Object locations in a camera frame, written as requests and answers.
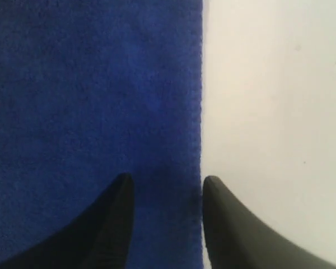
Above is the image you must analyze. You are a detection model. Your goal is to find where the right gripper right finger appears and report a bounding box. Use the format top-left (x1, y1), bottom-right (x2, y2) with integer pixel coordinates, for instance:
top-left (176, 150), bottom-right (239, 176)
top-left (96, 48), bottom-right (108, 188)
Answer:
top-left (202, 175), bottom-right (336, 269)

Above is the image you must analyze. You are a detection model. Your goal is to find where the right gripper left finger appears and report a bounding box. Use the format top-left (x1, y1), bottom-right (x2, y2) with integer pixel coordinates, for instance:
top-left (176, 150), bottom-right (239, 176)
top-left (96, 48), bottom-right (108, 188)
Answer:
top-left (0, 173), bottom-right (134, 269)

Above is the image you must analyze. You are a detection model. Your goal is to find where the blue towel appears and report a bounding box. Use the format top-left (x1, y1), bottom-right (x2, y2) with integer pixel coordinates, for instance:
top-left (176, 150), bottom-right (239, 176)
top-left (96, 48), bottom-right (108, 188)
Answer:
top-left (0, 1), bottom-right (203, 268)

